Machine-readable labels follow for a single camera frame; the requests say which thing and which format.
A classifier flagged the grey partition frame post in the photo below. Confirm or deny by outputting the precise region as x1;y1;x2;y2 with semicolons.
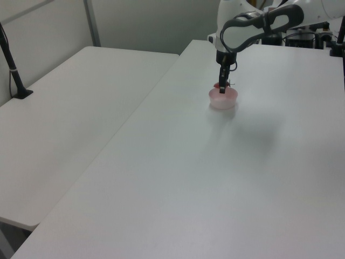
82;0;101;47

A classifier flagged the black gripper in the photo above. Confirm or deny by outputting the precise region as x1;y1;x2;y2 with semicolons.
215;49;237;94

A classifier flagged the black electronics equipment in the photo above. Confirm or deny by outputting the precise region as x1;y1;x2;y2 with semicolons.
260;23;333;50

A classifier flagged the white side table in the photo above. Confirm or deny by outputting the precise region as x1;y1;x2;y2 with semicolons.
0;45;181;228

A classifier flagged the black camera stand pole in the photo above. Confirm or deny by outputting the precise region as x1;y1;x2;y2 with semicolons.
0;21;35;100
329;18;345;57

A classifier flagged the pink plastic bowl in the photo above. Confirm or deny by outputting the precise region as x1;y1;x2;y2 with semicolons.
208;87;239;110

